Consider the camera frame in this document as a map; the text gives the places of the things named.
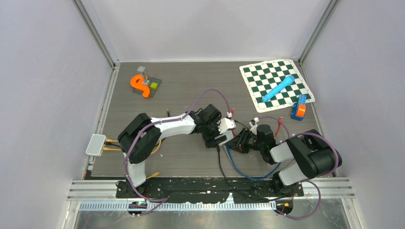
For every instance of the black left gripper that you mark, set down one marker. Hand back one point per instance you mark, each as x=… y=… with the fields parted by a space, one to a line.
x=210 y=141

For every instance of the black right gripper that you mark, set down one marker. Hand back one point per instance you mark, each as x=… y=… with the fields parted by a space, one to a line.
x=240 y=141

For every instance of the white network switch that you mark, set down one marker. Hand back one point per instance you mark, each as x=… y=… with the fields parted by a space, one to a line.
x=230 y=136

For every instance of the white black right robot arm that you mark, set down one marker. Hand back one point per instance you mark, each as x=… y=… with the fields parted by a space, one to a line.
x=310 y=154

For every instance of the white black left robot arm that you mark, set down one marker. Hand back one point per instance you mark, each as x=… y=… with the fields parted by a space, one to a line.
x=139 y=138

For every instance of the green white chessboard mat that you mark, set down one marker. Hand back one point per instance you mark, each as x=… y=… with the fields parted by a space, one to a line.
x=260 y=78

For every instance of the light blue toy microphone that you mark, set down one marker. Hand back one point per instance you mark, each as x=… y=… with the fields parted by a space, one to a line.
x=288 y=80

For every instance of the grey lego baseplate with bricks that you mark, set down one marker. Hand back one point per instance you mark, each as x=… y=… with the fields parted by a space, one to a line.
x=152 y=82

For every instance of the orange S-shaped toy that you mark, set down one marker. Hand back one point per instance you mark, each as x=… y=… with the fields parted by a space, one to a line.
x=137 y=82

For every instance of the small grey lego tile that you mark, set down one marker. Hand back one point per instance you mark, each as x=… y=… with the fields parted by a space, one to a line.
x=141 y=69

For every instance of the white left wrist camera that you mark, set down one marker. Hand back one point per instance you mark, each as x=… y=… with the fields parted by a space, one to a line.
x=226 y=124

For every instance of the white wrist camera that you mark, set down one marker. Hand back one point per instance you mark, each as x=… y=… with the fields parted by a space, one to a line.
x=254 y=125
x=226 y=124

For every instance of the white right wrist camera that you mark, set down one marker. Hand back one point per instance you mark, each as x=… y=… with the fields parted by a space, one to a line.
x=254 y=125

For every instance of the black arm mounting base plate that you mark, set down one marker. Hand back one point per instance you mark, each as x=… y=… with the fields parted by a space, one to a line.
x=207 y=190

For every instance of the aluminium frame rail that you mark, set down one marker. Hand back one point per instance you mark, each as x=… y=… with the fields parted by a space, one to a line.
x=330 y=187

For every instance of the white switch at table edge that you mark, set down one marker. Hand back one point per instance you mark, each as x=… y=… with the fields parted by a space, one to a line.
x=96 y=144

